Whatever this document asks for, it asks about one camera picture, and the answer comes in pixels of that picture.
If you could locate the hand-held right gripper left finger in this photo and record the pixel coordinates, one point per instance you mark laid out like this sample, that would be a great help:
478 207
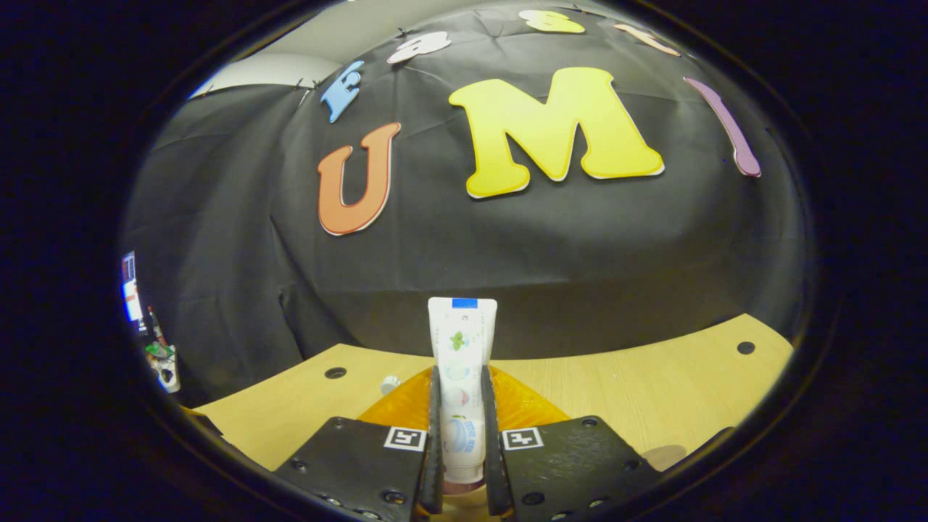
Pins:
362 464

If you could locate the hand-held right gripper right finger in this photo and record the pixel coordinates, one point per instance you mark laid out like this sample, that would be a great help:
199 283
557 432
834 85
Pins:
573 464

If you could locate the pale green toothbrush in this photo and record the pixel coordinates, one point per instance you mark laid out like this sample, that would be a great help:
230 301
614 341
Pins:
390 383

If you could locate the round brown coaster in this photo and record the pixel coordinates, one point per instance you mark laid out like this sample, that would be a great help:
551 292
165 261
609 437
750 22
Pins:
667 457

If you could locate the white toothpaste tube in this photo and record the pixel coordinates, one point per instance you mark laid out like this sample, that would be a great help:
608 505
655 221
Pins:
462 362

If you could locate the wooden desktop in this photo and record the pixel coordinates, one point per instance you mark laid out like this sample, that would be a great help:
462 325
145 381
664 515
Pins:
689 391

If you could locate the white plastic object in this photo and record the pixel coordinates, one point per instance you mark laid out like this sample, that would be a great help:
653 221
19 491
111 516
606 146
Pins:
167 373

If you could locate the black backdrop cloth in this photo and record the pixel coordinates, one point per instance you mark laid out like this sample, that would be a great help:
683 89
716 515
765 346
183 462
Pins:
507 254

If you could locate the small green object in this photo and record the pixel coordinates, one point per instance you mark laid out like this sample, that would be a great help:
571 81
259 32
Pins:
156 350

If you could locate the blue lit screen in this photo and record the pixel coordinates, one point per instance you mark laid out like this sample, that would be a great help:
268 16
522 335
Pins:
131 290

